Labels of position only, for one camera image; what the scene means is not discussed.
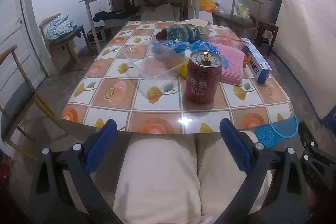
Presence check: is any dark wooden stool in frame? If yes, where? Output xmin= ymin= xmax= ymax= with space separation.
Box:
xmin=255 ymin=18 xmax=278 ymax=54

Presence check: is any yellow plastic bag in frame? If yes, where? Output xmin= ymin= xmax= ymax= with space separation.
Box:
xmin=199 ymin=0 xmax=222 ymax=12

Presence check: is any wooden chair with cushion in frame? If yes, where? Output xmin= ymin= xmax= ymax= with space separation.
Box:
xmin=39 ymin=13 xmax=93 ymax=75

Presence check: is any clear plastic food container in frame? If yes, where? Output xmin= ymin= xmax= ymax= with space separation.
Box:
xmin=123 ymin=41 xmax=187 ymax=98

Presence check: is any white door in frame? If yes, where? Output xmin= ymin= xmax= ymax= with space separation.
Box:
xmin=1 ymin=0 xmax=46 ymax=105

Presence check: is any red milk drink can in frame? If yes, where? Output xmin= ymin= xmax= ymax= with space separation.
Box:
xmin=185 ymin=50 xmax=223 ymax=105

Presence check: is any white mattress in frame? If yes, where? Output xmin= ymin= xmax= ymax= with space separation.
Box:
xmin=274 ymin=0 xmax=335 ymax=120

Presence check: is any wooden chair right side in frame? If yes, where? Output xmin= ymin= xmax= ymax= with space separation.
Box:
xmin=212 ymin=0 xmax=265 ymax=40

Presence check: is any clear red printed bag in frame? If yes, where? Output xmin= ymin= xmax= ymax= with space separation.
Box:
xmin=209 ymin=31 xmax=248 ymax=50

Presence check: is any wooden chair near door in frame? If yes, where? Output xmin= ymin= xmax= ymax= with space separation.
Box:
xmin=1 ymin=44 xmax=60 ymax=161

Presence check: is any blue mesh trash basket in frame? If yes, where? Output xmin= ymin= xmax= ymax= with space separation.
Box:
xmin=255 ymin=115 xmax=298 ymax=148

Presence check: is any floral cushion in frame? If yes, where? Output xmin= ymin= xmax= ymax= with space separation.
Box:
xmin=45 ymin=15 xmax=77 ymax=40

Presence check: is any blue plastic wrapper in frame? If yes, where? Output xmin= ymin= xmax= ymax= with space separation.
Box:
xmin=152 ymin=40 xmax=220 ymax=54

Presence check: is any beige paper bag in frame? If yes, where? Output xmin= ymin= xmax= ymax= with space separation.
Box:
xmin=181 ymin=18 xmax=210 ymax=28

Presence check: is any patterned dining table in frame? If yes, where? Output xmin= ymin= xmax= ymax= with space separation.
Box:
xmin=61 ymin=20 xmax=294 ymax=134

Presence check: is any blue white toothpaste box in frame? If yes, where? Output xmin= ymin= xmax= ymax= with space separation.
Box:
xmin=241 ymin=38 xmax=272 ymax=84

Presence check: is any green label plastic bottle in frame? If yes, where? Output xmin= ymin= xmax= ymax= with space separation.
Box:
xmin=155 ymin=23 xmax=210 ymax=44

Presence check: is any pink foam mesh pad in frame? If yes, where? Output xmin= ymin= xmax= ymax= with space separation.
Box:
xmin=215 ymin=44 xmax=244 ymax=86

